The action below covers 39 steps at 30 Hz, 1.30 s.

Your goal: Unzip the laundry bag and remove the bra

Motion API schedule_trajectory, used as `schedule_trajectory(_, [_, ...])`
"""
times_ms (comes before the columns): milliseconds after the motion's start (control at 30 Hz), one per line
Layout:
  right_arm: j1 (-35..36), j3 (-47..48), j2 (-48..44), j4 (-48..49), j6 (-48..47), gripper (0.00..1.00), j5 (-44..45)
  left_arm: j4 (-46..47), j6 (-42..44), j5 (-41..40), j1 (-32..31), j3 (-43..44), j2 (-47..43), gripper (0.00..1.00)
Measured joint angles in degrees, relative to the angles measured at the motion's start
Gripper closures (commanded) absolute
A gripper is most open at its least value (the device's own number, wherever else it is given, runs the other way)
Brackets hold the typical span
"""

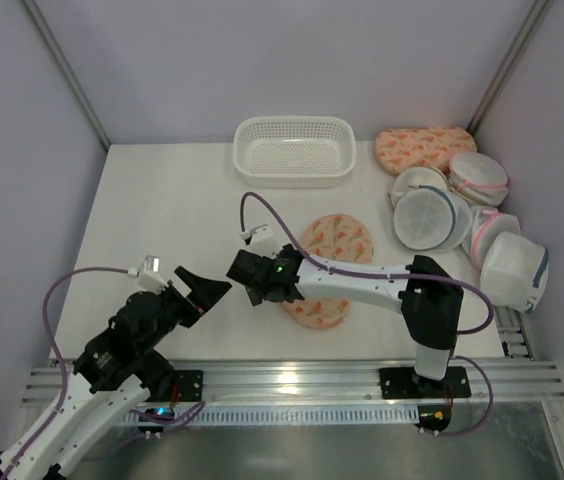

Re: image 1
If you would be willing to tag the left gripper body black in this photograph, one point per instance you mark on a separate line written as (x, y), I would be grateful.
(182, 305)

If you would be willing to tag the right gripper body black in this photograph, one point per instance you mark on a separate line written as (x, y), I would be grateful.
(250, 275)

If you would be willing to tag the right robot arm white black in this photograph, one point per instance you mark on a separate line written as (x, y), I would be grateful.
(426, 297)

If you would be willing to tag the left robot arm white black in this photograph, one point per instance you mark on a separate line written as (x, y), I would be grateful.
(118, 369)

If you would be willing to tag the white mesh bag blue zipper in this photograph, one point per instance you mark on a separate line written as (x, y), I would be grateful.
(428, 219)

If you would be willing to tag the cream mesh bag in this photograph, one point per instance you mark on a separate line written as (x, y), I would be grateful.
(415, 177)

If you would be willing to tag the peach floral bag at back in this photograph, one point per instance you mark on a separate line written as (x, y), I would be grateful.
(398, 149)

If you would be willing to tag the white mesh bag pink trim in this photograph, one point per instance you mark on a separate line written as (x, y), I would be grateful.
(487, 224)

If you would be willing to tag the white mesh bag pink zipper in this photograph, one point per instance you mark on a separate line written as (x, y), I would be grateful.
(478, 178)

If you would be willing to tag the white perforated plastic basket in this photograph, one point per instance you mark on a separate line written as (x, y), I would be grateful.
(294, 152)

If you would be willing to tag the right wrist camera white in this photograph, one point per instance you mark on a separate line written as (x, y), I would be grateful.
(261, 241)

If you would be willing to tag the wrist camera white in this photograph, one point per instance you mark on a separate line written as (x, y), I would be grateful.
(261, 241)
(147, 275)

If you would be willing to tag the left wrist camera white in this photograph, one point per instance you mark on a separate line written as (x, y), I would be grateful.
(147, 275)

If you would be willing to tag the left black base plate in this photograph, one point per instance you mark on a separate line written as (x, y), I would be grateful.
(177, 386)

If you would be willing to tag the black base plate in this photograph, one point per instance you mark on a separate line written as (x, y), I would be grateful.
(402, 383)
(177, 386)

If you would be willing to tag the aluminium mounting rail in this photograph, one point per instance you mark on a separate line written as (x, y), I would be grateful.
(275, 360)

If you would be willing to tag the slotted white cable duct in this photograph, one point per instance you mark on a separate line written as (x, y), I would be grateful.
(278, 415)

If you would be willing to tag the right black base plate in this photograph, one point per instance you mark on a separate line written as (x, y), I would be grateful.
(402, 383)

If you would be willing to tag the left aluminium corner post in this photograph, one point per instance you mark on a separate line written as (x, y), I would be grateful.
(50, 43)

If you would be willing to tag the aluminium corner post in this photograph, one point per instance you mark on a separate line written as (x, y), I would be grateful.
(521, 40)
(50, 43)

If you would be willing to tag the right aluminium corner post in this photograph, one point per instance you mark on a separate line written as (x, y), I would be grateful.
(521, 40)

